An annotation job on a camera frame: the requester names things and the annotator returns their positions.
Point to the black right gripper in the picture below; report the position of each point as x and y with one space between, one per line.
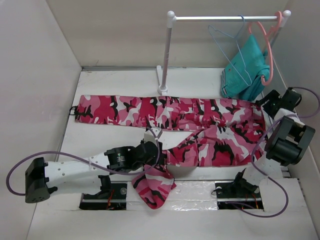
273 95

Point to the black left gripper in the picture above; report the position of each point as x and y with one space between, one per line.
152 161

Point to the pink camouflage trousers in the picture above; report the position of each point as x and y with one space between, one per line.
222 132

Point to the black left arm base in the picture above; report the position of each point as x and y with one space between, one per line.
115 200

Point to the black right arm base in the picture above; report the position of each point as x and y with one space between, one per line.
228 199

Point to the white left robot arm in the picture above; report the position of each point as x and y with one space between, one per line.
89 175

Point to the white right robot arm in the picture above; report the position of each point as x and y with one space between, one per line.
286 145

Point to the pink plastic hanger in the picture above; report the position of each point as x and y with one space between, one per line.
268 49

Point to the teal garment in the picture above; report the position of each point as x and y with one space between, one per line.
242 76

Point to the white clothes rack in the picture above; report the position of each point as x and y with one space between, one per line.
193 61

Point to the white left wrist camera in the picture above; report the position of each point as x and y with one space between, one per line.
152 134

